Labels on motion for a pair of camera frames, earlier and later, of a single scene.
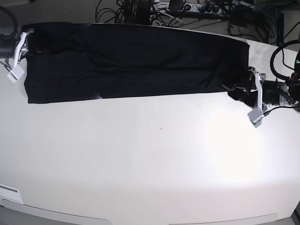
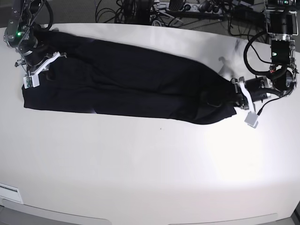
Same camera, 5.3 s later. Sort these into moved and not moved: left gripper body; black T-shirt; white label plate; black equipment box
Moved: black T-shirt; left gripper body
Not moved: white label plate; black equipment box
